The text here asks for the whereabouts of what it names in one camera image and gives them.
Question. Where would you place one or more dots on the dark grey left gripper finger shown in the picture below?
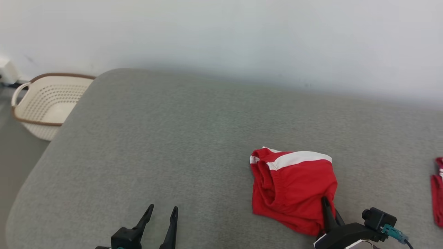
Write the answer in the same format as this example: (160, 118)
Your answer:
(145, 218)
(172, 231)

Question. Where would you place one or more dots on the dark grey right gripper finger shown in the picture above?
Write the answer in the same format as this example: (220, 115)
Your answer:
(328, 216)
(338, 219)

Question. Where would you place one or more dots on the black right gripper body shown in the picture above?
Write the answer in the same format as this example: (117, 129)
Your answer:
(342, 235)

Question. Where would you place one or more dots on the red shorts with white stripe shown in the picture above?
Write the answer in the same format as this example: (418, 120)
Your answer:
(297, 186)

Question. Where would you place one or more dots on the red Bulls basketball jersey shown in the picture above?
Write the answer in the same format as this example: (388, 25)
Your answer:
(437, 197)

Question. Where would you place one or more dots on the cream perforated laundry basket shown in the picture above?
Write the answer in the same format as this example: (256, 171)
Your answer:
(52, 103)

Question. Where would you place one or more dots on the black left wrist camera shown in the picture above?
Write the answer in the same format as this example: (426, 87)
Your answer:
(124, 238)

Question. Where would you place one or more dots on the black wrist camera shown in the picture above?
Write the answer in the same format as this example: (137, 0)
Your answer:
(124, 238)
(377, 219)

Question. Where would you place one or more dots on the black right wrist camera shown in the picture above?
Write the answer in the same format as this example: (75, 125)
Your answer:
(377, 219)

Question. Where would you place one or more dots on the white wall socket box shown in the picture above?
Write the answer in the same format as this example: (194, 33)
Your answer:
(8, 71)

